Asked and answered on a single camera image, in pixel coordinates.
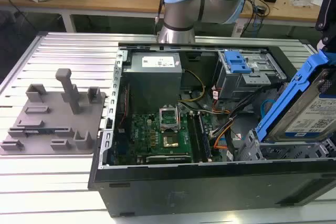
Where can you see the hard disk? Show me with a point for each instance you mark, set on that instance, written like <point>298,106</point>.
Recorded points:
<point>302,103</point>

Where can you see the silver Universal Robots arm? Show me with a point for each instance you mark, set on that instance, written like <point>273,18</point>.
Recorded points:
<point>181,6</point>

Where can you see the metal disk bay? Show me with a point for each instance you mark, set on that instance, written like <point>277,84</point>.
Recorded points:
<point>249,148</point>

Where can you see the RAM stick in slot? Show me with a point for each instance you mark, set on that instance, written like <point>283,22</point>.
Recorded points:
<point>203,140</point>

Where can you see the drive cage with blue latch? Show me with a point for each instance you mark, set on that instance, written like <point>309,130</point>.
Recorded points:
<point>244,74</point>

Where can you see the grey power supply unit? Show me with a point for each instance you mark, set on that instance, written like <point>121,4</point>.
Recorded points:
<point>153,79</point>

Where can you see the CPU socket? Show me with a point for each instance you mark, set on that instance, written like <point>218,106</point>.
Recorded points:
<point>170,141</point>

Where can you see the green motherboard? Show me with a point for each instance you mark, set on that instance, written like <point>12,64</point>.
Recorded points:
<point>155,140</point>

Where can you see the black graphics card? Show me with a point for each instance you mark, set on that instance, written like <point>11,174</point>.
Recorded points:
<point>168,159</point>

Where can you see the wooden desk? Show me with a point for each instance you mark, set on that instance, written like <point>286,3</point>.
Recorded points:
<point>105,1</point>

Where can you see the black open PC case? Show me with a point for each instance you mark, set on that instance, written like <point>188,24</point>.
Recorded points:
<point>183,190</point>

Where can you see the grey parts rack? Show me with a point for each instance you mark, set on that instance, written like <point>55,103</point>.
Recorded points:
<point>52,127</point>

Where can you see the RAM stick on rack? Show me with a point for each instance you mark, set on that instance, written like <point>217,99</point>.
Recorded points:
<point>39,131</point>

